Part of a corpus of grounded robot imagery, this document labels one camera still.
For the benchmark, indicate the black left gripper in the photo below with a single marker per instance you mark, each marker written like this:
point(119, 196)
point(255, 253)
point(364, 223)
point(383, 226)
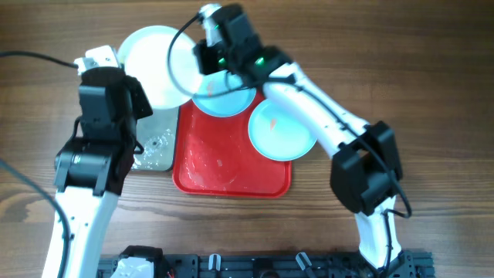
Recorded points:
point(138, 96)

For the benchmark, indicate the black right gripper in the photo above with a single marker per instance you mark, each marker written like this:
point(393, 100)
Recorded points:
point(202, 52)

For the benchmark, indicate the white plate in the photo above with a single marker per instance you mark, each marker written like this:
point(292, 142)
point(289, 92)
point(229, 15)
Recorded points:
point(144, 56)

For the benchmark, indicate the turquoise plate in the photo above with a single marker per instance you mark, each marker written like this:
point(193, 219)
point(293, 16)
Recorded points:
point(277, 135)

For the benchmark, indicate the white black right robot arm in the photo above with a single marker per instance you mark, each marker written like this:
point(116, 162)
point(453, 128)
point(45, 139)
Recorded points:
point(366, 167)

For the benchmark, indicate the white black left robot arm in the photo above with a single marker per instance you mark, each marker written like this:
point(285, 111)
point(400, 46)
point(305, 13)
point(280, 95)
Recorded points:
point(91, 168)

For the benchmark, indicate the black water tray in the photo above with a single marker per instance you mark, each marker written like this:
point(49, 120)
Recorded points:
point(157, 134)

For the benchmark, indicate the red plastic tray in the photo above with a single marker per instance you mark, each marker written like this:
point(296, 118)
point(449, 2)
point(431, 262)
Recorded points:
point(214, 156)

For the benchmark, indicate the light blue far plate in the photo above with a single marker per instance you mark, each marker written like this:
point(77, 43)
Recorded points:
point(222, 94)

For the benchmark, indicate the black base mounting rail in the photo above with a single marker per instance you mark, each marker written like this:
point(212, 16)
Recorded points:
point(144, 261)

